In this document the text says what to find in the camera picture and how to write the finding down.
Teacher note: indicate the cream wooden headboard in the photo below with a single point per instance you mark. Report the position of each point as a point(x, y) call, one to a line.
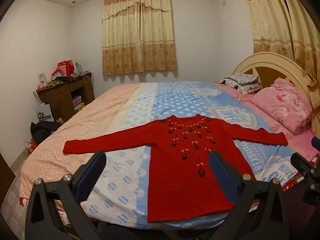
point(277, 63)

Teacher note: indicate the dotted pink and blue bedspread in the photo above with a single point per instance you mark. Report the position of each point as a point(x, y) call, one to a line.
point(117, 120)

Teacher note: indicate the white paper bag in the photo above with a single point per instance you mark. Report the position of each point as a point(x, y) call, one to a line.
point(44, 112)

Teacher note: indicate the long beige floral curtain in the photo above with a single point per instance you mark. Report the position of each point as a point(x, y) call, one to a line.
point(280, 20)

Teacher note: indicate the dark wooden desk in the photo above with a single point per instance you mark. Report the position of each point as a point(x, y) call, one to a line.
point(61, 97)

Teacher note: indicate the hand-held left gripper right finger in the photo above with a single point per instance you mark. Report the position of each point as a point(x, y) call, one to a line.
point(221, 172)

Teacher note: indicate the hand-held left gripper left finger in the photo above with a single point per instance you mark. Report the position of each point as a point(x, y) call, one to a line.
point(92, 173)

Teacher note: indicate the short beige window curtain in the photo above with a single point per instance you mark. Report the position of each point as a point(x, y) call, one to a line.
point(138, 35)

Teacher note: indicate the grey patterned pillow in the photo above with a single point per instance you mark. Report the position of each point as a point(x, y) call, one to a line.
point(241, 81)

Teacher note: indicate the pink floral pillow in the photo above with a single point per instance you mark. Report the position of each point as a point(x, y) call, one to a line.
point(282, 105)

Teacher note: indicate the black bag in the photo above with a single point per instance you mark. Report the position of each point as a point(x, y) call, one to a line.
point(42, 131)

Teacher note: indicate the red knitted sweater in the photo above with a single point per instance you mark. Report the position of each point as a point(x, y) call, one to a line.
point(185, 170)

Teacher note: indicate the white card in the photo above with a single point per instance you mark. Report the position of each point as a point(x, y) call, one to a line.
point(42, 80)

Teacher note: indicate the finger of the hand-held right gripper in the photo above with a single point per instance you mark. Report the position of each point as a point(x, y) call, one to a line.
point(306, 170)
point(315, 143)

